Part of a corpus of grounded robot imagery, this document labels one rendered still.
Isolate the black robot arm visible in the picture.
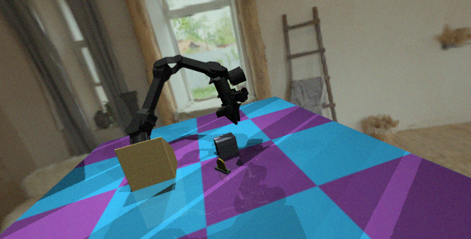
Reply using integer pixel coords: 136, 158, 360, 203
125, 55, 249, 145

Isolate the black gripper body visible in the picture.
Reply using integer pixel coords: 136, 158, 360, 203
216, 88, 238, 118

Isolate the gold coin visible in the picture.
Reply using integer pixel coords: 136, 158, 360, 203
217, 159, 226, 170

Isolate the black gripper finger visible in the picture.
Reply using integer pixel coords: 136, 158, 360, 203
233, 103, 241, 121
225, 109, 238, 125

